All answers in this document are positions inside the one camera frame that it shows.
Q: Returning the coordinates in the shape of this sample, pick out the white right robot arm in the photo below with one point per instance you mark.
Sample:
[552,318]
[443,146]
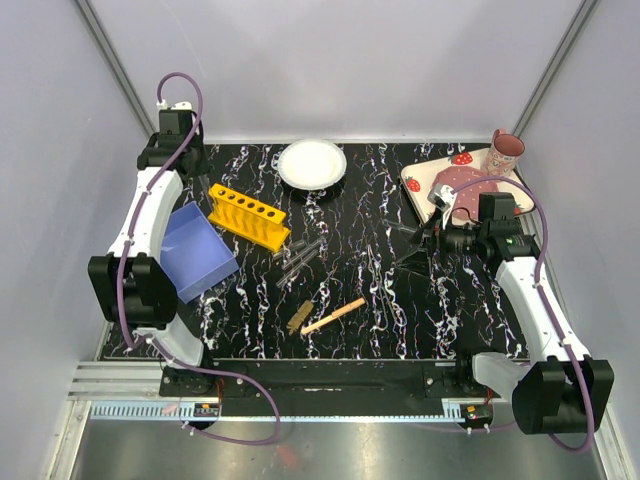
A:
[540,320]

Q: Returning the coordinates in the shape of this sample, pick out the brown test tube brush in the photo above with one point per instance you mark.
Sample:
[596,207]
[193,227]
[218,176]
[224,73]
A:
[300,318]

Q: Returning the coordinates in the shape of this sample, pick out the wooden test tube clamp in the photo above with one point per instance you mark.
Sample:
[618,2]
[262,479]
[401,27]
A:
[333,316]

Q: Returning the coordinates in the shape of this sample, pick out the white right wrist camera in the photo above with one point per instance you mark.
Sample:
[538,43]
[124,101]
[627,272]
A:
[442,196]

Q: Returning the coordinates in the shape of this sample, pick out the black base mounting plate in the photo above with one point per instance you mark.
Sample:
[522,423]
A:
[327,388]

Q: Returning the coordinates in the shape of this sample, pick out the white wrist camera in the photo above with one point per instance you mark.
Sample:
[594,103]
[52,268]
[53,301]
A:
[442,196]
[183,105]

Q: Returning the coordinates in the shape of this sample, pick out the strawberry pattern tray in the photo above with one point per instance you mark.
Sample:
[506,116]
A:
[419,179]

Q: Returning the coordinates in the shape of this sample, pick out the pink patterned mug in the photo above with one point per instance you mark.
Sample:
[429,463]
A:
[503,154]

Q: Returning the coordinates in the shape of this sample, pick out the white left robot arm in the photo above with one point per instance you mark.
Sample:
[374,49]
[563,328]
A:
[131,287]

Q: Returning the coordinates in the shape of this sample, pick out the pink dotted plate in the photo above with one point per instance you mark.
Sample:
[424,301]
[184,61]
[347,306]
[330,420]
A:
[467,182]

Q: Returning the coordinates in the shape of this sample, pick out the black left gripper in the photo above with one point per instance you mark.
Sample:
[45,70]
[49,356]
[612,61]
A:
[201,163]

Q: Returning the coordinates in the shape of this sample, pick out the metal wire tongs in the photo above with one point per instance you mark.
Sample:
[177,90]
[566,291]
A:
[381,289]

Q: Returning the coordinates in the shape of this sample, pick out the yellow test tube rack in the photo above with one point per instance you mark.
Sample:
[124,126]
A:
[255,221]

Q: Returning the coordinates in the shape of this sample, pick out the blue plastic bin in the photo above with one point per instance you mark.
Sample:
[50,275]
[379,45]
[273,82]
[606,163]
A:
[193,255]

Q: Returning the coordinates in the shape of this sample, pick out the clear glass test tube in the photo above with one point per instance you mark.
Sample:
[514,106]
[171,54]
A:
[295,269]
[405,230]
[298,257]
[294,246]

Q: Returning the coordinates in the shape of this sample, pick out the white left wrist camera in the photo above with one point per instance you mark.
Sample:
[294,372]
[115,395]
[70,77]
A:
[183,105]

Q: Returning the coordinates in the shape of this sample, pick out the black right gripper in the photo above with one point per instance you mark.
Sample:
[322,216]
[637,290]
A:
[431,238]

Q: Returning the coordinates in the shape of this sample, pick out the white paper plate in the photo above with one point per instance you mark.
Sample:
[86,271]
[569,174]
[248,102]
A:
[312,164]

